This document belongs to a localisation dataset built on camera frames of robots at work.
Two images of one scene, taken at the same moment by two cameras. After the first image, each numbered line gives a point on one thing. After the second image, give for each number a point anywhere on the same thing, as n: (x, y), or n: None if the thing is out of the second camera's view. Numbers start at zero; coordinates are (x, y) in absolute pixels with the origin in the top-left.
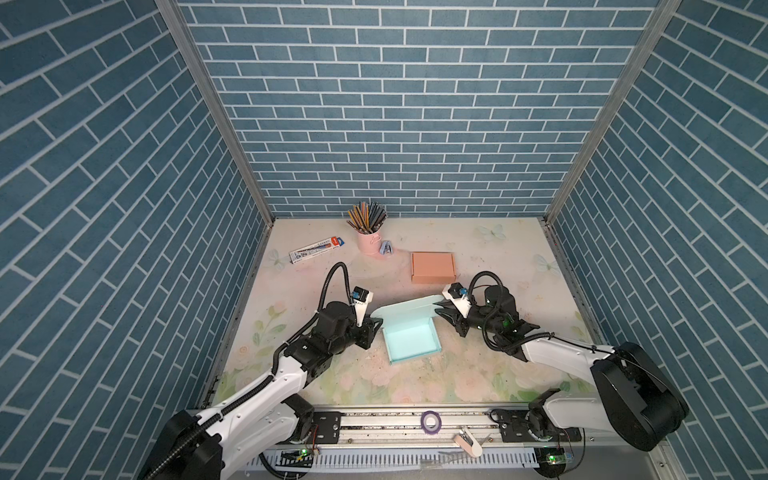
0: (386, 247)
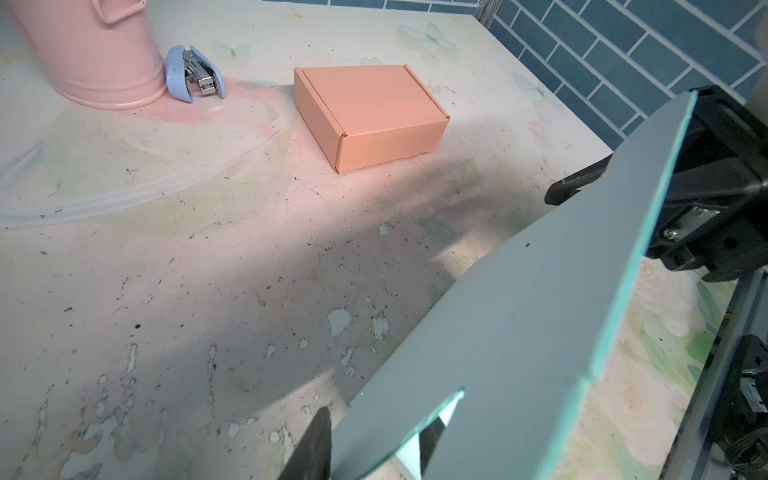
0: (191, 66)
